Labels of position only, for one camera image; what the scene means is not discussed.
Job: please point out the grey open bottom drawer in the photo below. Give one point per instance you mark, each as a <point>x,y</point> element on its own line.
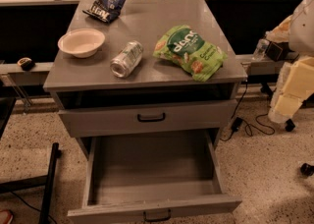
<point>152,177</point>

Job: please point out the grey drawer cabinet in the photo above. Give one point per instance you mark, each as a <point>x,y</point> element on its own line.
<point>89,83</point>

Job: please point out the green chip bag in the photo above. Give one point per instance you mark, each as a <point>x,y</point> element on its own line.
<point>186,48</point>

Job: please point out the black metal stand left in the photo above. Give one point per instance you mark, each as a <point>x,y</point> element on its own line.
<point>45,181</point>

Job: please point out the small black box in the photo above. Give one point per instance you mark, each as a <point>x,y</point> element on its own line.
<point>277,51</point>

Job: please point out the black caster wheel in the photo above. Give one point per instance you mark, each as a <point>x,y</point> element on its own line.
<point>307,169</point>

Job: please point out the black tape measure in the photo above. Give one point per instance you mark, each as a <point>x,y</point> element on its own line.
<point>26,64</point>

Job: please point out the black power adapter with cable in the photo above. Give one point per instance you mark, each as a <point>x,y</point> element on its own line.
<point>237,122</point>

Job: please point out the white bowl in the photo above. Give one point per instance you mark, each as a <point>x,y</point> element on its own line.
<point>82,42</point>

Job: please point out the grey drawer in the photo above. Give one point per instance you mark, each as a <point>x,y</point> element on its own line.
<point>152,177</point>
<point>120,120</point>

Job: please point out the red object corner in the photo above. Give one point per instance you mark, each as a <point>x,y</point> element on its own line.
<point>6,217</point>

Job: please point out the blue chip bag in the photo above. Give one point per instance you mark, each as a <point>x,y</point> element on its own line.
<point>106,11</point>

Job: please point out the clear water bottle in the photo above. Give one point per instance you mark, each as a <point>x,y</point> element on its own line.
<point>260,49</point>

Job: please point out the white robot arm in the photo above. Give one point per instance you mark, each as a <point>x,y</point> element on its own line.
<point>295,83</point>

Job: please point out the silver soda can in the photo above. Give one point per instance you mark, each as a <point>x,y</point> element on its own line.
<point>126,61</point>

